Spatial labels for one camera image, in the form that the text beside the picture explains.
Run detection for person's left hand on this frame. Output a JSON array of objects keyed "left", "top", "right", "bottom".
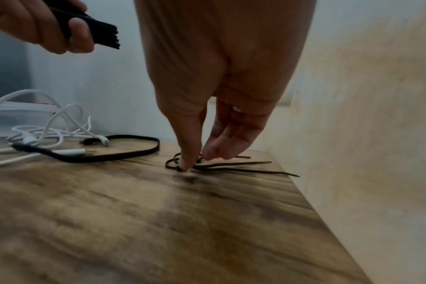
[{"left": 0, "top": 0, "right": 95, "bottom": 55}]

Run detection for person's right hand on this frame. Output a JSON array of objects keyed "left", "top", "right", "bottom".
[{"left": 133, "top": 0, "right": 317, "bottom": 171}]

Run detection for black USB cable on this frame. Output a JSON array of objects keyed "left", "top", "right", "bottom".
[
  {"left": 43, "top": 0, "right": 121, "bottom": 51},
  {"left": 10, "top": 133, "right": 162, "bottom": 164}
]

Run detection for transparent plastic box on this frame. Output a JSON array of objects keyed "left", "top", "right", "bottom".
[{"left": 0, "top": 100, "right": 58, "bottom": 134}]

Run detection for black twist ties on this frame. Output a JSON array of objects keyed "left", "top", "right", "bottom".
[{"left": 164, "top": 151, "right": 301, "bottom": 179}]

